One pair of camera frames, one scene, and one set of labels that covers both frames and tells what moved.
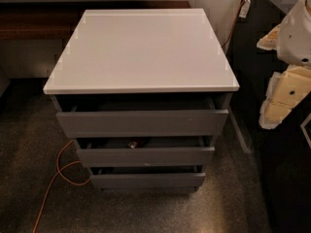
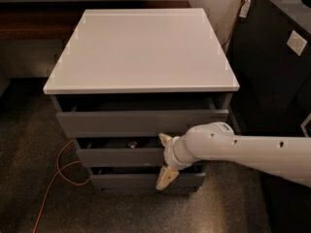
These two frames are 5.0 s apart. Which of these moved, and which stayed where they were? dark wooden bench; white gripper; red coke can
Moved: white gripper
Stayed: red coke can; dark wooden bench
